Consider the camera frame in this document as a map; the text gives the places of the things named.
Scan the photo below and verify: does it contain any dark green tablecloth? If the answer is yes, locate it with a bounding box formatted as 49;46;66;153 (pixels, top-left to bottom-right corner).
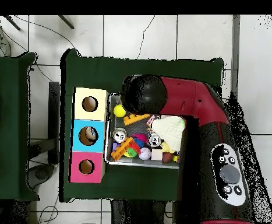
59;48;225;202
0;52;40;201

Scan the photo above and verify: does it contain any black tripod leg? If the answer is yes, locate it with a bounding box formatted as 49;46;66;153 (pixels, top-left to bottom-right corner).
4;15;22;31
58;15;75;30

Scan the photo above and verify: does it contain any silver can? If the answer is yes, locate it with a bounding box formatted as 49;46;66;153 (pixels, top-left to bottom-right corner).
147;133;163;148

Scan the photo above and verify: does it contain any crushed printed can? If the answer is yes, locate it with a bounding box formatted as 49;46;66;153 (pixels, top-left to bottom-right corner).
112;127;128;144

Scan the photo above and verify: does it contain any yellow foam ball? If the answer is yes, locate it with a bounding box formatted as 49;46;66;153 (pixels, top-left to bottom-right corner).
113;104;127;118

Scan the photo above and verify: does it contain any wooden cube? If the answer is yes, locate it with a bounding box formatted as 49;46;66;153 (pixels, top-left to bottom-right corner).
151;149;164;161

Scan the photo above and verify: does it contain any grey round base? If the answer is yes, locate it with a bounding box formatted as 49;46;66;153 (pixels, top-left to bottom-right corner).
28;163;55;188

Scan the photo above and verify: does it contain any wooden box with three holes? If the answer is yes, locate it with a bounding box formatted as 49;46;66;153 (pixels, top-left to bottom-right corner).
68;87;110;184

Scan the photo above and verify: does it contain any silver mesh bin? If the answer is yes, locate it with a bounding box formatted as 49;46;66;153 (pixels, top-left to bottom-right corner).
105;92;185;170

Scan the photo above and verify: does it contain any small baseball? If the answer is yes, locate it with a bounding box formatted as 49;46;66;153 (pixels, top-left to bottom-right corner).
139;147;152;161

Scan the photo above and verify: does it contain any cream cloth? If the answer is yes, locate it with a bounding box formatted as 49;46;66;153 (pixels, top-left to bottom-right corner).
152;115;186;152

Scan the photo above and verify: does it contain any long orange toy piece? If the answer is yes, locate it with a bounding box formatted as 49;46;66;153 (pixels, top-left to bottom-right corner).
110;136;135;162

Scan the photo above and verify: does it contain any black stand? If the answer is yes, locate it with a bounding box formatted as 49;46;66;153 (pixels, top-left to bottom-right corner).
28;81;61;165

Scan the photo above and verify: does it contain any clear packet with blue toys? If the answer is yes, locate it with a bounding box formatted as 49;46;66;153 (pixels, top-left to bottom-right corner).
85;127;98;141

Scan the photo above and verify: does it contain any orange toy building block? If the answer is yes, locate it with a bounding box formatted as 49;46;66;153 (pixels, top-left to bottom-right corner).
123;113;151;126

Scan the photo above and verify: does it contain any multicolour spiky rubber toy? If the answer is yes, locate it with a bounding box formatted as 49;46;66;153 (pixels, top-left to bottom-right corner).
123;133;149;158

